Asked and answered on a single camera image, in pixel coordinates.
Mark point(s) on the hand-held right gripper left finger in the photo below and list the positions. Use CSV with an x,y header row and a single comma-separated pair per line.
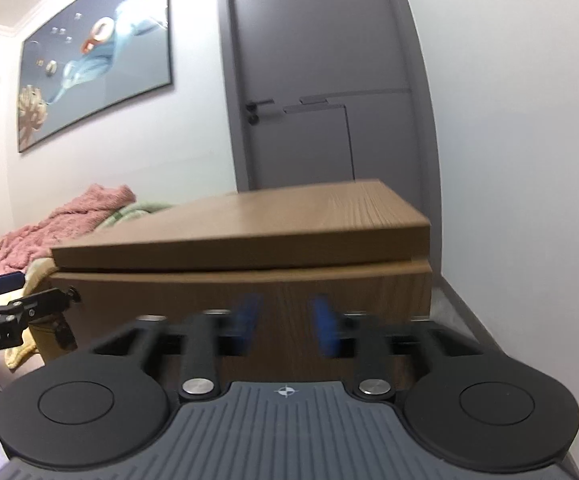
x,y
246,322

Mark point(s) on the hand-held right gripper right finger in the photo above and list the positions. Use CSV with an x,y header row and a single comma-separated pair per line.
x,y
325,327

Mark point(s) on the wooden drawer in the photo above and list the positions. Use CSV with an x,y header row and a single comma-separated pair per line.
x,y
289,285

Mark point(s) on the yellow blanket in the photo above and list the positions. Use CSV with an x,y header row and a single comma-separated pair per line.
x,y
36,272

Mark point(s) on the pink knitted blanket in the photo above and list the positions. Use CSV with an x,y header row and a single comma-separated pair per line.
x,y
54,225

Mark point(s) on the wooden nightstand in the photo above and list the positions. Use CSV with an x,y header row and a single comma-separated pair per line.
x,y
269,220

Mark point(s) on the green blanket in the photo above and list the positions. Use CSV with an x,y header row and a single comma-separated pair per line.
x,y
129,212

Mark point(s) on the grey door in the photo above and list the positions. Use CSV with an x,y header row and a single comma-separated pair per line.
x,y
319,60

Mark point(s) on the framed wall poster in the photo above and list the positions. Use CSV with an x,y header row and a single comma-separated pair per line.
x,y
99,50

